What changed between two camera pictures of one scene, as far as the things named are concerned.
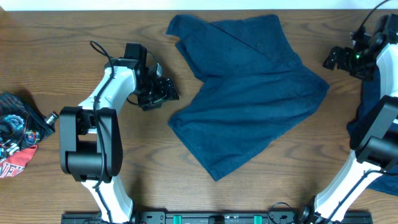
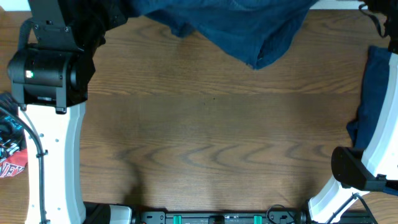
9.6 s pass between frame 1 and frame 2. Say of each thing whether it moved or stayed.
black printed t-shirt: stayed
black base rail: stayed
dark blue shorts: moved
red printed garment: stayed
